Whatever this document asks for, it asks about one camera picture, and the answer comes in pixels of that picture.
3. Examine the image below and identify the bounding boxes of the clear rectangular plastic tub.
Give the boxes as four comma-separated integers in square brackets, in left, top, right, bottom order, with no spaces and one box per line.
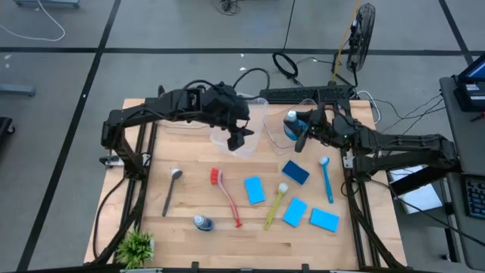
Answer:
[210,96,270,159]

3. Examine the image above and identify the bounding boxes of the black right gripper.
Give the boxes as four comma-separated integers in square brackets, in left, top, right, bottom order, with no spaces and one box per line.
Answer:
[294,108,348,153]

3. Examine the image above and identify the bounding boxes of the clear rounded plastic bin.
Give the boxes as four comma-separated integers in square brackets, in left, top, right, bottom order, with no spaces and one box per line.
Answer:
[263,98,330,156]
[155,113,215,130]

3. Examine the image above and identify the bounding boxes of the green dish brush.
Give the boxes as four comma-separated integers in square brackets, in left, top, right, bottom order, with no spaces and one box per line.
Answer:
[263,183,289,231]

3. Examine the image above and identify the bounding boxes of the silver table clamp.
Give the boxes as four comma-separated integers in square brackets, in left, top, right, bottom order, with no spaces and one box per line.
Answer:
[99,154,125,169]

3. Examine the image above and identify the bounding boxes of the red dish brush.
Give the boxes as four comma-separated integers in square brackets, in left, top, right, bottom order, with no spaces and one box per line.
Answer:
[209,168,243,229]

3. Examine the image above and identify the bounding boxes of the black cable bundle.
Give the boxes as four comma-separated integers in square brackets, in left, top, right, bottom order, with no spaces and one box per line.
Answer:
[211,0,243,16]

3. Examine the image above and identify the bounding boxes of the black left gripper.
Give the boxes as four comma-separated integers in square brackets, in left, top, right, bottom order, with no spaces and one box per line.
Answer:
[206,82,254,152]

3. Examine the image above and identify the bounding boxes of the white floor cable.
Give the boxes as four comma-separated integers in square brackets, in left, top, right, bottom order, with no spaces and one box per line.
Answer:
[0,0,66,42]

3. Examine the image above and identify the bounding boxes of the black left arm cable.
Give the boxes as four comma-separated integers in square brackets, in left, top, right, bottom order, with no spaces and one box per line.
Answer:
[231,67,271,100]

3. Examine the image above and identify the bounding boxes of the black floor fan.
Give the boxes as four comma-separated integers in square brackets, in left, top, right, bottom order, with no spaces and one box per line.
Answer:
[331,2,377,89]

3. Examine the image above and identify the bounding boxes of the black coiled hanging cable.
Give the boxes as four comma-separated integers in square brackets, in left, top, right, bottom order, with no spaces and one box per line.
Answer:
[271,0,304,87]

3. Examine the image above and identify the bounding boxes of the blue dish soap bottle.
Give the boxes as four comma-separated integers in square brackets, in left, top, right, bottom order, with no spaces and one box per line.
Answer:
[192,215,215,233]
[283,109,308,142]

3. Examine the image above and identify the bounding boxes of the dark blue scrub sponge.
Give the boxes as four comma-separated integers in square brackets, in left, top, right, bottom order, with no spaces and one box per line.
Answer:
[281,159,311,186]

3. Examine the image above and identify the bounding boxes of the small green potted plant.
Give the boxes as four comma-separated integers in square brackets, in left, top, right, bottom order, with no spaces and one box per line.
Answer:
[114,226,155,270]

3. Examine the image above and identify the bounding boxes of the black keyboard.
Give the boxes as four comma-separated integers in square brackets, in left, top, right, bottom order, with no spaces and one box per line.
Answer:
[464,176,485,221]

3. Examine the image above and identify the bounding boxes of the black chair base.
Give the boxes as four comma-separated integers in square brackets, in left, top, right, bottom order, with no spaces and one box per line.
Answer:
[0,116,16,149]

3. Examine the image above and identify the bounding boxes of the black laptop computer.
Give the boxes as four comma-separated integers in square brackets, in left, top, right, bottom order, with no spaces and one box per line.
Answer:
[452,52,485,113]

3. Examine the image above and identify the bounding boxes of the blue dish brush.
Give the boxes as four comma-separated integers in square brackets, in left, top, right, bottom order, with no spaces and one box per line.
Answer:
[318,155,335,205]

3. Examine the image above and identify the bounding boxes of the light blue sponge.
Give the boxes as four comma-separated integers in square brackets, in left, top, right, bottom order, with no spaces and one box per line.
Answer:
[243,175,267,206]
[282,196,309,228]
[309,207,340,234]

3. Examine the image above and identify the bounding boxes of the white paper sheet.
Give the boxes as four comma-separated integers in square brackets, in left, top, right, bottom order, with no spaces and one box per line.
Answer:
[388,165,443,215]

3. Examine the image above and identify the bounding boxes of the black metal bar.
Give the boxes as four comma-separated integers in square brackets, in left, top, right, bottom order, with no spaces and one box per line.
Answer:
[389,162,462,196]

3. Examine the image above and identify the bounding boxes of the black aluminium table frame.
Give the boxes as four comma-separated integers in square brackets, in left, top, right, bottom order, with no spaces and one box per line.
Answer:
[90,83,408,272]

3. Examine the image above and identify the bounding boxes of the grey metal floor base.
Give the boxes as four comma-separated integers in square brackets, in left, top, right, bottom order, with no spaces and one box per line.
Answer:
[0,83,37,98]
[14,0,81,9]

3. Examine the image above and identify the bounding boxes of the yellow hanging cable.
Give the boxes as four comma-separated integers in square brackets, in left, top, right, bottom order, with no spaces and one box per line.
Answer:
[332,0,361,83]

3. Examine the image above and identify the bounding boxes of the grey equipment cart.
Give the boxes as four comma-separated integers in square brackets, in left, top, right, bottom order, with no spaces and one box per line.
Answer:
[439,75,485,270]

